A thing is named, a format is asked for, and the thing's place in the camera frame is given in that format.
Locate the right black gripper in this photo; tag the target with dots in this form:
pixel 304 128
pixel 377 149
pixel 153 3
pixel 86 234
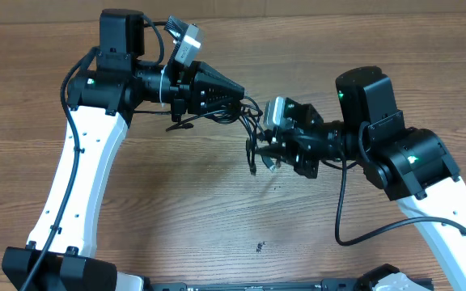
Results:
pixel 302 137

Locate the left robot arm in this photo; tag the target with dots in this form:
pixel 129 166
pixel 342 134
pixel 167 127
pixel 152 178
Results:
pixel 136 60

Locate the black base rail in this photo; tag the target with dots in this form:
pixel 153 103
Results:
pixel 384 277

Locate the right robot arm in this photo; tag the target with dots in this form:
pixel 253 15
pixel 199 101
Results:
pixel 412 166

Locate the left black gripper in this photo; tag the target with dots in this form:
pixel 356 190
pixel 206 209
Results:
pixel 187 89

